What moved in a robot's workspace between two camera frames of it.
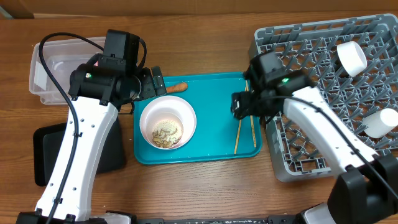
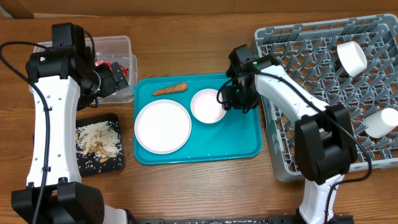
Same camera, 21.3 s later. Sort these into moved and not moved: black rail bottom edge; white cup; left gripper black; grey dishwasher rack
Moved: left gripper black
Not moved: grey dishwasher rack; white cup; black rail bottom edge
